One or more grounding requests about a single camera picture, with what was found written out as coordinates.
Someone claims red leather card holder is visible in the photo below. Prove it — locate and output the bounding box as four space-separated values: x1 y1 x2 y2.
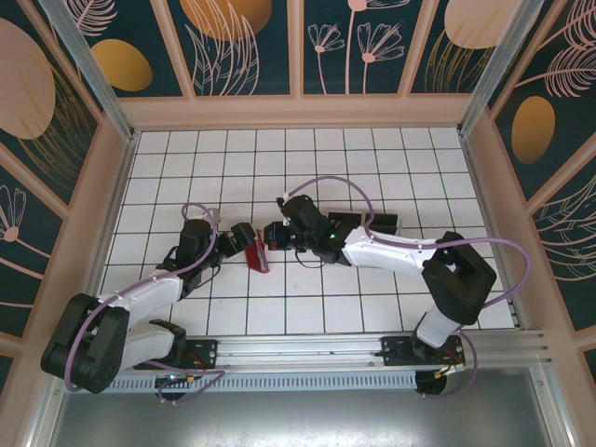
243 227 272 275

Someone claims tray of black blocks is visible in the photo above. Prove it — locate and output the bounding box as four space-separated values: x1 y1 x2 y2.
325 209 404 237

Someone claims grey metal panel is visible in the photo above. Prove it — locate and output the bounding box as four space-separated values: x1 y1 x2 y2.
27 367 574 447

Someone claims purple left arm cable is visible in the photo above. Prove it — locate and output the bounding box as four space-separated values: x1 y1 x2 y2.
64 202 227 406

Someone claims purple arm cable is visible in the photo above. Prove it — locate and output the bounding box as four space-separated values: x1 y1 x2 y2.
278 175 532 401
64 202 227 406

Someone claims thin black right gripper cable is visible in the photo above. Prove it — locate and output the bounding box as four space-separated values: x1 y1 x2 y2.
293 249 328 270

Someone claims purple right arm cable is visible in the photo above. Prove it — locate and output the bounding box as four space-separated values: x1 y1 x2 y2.
278 175 532 401

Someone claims aluminium table side rail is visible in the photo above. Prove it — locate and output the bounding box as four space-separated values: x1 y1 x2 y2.
458 129 530 330
86 129 143 302

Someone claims aluminium mounting rail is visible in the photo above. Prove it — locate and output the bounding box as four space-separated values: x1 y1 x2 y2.
44 329 555 373

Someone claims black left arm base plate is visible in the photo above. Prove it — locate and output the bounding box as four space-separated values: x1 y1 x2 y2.
133 338 220 372

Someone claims grey slotted cable duct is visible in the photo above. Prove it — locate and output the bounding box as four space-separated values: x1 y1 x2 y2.
62 371 418 393

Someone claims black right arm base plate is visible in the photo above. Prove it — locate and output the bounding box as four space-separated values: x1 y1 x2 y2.
380 335 467 369

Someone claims aluminium frame post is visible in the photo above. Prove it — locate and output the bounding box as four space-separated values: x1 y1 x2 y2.
39 0 141 143
455 0 544 136

